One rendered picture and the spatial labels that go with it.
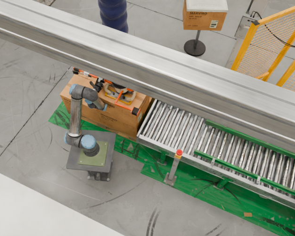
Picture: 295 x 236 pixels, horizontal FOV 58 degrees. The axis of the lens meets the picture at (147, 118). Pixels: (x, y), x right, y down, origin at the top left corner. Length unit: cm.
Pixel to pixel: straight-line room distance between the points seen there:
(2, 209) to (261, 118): 54
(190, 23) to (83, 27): 379
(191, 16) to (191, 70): 376
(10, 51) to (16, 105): 117
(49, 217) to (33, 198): 5
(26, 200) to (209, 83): 43
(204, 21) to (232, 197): 263
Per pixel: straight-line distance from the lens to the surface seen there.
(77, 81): 401
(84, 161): 316
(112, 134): 327
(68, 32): 72
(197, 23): 448
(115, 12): 230
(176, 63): 65
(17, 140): 443
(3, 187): 55
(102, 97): 331
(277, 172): 368
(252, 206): 403
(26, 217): 52
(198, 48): 513
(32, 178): 413
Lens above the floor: 370
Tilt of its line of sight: 62 degrees down
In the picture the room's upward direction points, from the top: 2 degrees clockwise
